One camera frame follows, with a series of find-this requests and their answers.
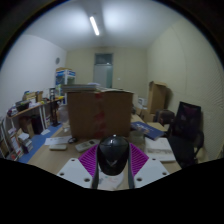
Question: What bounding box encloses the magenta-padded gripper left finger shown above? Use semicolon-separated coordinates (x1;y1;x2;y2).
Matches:
56;143;100;190

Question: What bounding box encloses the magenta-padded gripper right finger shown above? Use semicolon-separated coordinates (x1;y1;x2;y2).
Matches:
127;143;171;190

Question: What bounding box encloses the black computer mouse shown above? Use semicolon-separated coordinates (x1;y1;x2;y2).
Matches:
96;134;131;177

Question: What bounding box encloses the white open book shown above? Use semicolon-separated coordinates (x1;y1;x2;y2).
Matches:
143;136;177;163

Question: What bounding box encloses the blue book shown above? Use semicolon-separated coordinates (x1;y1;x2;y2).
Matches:
130;121;165;141

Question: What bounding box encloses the white paper sheet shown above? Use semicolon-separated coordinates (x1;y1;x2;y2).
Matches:
43;135;73;146

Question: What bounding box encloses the black office chair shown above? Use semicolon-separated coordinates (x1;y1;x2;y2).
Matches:
166;101;205;168

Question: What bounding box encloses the large brown cardboard box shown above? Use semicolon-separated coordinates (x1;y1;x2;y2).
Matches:
66;89;134;140

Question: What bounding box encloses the tall open cardboard box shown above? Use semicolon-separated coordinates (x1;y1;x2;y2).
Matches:
146;80;169;116

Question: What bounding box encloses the cluttered shelf unit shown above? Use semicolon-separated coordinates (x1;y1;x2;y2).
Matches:
0;89;66;161

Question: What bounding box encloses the glass display cabinet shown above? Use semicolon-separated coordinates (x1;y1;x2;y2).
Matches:
54;67;77;98

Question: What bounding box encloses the grey door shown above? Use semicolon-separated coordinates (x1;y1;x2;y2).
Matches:
93;53;114;89

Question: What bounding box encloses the ceiling tube light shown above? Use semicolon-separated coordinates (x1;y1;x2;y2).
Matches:
88;15;101;37

